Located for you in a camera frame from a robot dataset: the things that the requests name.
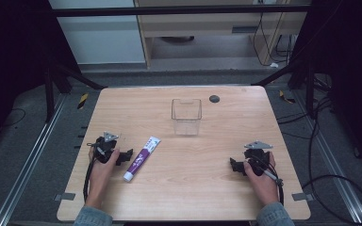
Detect yellow and black tape strip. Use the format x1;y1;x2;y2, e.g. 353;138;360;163
278;89;297;105
76;92;90;110

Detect white cabinet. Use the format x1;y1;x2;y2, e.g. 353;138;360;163
47;0;147;66

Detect purple and white toothpaste tube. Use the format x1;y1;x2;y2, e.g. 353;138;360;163
123;136;162;184

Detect black metal stand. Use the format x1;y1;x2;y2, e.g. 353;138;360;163
42;60;108;124
250;59;318;121

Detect black horizontal frame bar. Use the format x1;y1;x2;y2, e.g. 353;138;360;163
50;4;311;18

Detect clear plastic container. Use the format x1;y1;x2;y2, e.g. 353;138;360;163
170;98;203;137

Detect person's left hand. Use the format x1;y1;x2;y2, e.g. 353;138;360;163
87;146;122;193

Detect light wooden desk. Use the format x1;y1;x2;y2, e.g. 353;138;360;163
133;0;313;71

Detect black floor cable bundle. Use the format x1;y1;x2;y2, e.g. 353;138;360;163
275;73;334;140

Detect thin black floor cable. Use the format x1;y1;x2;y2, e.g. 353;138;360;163
0;107;27;129

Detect thick black floor cable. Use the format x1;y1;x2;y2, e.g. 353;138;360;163
301;93;362;226

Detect person's right hand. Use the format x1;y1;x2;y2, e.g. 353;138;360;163
242;152;279;197

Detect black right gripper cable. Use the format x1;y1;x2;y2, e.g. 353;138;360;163
248;155;286;207

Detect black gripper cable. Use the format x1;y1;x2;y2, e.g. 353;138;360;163
248;155;286;207
82;142;106;203

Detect grey metal table bracket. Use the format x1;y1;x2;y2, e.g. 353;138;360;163
290;192;315;202
53;192;76;202

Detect aluminium floor rail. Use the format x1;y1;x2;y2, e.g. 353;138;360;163
291;89;362;226
0;93;68;226

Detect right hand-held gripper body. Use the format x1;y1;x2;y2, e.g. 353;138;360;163
243;140;274;177

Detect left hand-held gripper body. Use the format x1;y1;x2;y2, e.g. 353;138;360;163
87;131;121;165

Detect black hanging cables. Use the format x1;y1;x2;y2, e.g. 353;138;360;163
252;11;298;68

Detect black curtain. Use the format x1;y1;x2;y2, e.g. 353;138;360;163
290;0;362;173
0;0;83;158

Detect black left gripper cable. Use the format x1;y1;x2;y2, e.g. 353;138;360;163
82;142;106;203

